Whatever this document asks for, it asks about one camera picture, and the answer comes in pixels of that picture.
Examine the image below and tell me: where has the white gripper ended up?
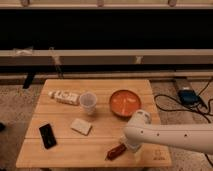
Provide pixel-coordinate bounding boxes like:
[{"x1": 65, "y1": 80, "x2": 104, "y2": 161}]
[{"x1": 119, "y1": 135, "x2": 142, "y2": 153}]

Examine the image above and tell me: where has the dark red pepper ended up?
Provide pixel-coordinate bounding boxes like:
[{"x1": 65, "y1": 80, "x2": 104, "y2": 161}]
[{"x1": 106, "y1": 144, "x2": 126, "y2": 160}]

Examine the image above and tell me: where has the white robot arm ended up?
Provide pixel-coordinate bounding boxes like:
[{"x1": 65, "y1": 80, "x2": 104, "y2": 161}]
[{"x1": 121, "y1": 109, "x2": 213, "y2": 155}]

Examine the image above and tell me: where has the orange bowl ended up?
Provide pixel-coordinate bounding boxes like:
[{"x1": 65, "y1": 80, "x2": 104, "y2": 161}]
[{"x1": 109, "y1": 90, "x2": 141, "y2": 117}]

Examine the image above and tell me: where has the beige sponge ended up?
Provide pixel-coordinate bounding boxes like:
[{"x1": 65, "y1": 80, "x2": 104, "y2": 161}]
[{"x1": 71, "y1": 118, "x2": 92, "y2": 136}]

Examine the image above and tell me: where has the wooden table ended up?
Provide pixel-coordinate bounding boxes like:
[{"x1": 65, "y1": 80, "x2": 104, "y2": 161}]
[{"x1": 16, "y1": 79, "x2": 172, "y2": 168}]

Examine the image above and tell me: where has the clear plastic cup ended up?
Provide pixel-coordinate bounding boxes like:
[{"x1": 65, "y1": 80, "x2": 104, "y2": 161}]
[{"x1": 79, "y1": 92, "x2": 97, "y2": 115}]

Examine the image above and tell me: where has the blue power box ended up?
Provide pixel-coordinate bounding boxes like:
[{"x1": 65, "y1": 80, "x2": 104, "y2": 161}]
[{"x1": 178, "y1": 90, "x2": 199, "y2": 105}]

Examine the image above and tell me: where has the black smartphone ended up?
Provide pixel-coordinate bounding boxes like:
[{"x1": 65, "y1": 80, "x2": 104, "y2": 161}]
[{"x1": 39, "y1": 124, "x2": 57, "y2": 149}]

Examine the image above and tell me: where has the white plastic bottle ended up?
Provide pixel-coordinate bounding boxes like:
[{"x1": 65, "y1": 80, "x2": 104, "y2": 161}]
[{"x1": 48, "y1": 91, "x2": 79, "y2": 105}]

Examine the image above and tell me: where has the black cable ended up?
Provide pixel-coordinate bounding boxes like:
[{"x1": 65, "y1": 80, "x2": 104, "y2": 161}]
[{"x1": 153, "y1": 78, "x2": 213, "y2": 169}]

